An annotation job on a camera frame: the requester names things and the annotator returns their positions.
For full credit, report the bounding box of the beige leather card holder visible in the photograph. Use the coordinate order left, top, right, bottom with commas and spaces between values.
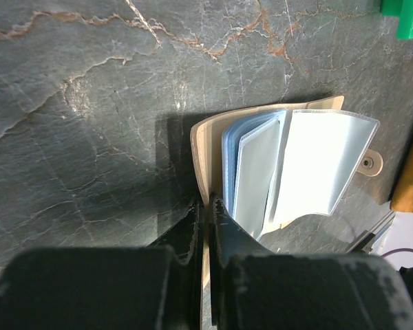
189, 95, 384, 330

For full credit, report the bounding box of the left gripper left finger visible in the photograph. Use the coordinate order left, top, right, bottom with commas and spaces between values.
0, 199, 204, 329

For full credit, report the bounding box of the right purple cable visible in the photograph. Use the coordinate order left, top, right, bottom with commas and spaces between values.
381, 247, 413, 262

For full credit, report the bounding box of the green plastic bin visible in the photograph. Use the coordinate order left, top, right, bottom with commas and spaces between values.
381, 0, 413, 40

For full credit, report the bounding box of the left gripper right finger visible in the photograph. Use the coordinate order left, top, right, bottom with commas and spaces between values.
209, 194, 413, 329

